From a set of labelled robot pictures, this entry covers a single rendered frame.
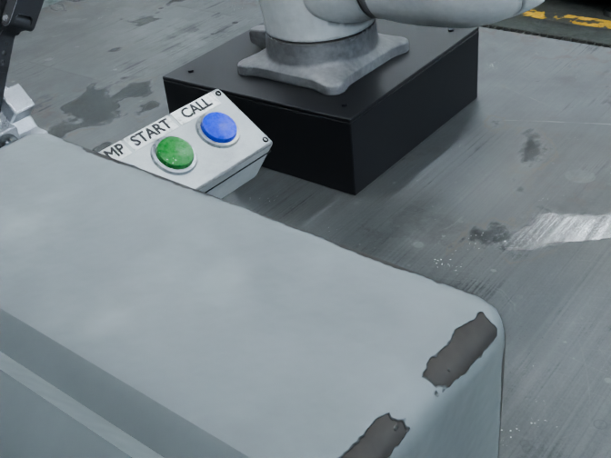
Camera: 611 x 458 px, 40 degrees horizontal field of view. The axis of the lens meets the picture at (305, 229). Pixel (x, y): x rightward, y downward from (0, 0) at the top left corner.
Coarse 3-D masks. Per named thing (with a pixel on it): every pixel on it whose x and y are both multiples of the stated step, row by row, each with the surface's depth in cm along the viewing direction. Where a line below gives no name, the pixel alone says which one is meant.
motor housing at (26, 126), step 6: (0, 114) 75; (6, 120) 75; (24, 120) 76; (30, 120) 76; (18, 126) 75; (24, 126) 76; (30, 126) 76; (36, 126) 76; (18, 132) 75; (24, 132) 76; (30, 132) 76; (36, 132) 76; (42, 132) 75
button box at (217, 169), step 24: (216, 96) 72; (168, 120) 68; (192, 120) 69; (240, 120) 71; (120, 144) 65; (144, 144) 66; (192, 144) 68; (216, 144) 69; (240, 144) 70; (264, 144) 71; (144, 168) 65; (168, 168) 65; (192, 168) 66; (216, 168) 68; (240, 168) 70; (216, 192) 70
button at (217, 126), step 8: (216, 112) 70; (208, 120) 69; (216, 120) 69; (224, 120) 70; (232, 120) 70; (208, 128) 69; (216, 128) 69; (224, 128) 69; (232, 128) 69; (208, 136) 69; (216, 136) 68; (224, 136) 69; (232, 136) 69
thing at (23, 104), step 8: (8, 88) 74; (16, 88) 74; (8, 96) 74; (16, 96) 74; (24, 96) 75; (8, 104) 74; (16, 104) 74; (24, 104) 74; (32, 104) 75; (8, 112) 74; (16, 112) 74; (24, 112) 74; (8, 120) 75; (16, 120) 75
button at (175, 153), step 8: (160, 144) 66; (168, 144) 66; (176, 144) 66; (184, 144) 67; (160, 152) 66; (168, 152) 66; (176, 152) 66; (184, 152) 66; (192, 152) 67; (160, 160) 66; (168, 160) 65; (176, 160) 66; (184, 160) 66; (192, 160) 66; (176, 168) 66; (184, 168) 66
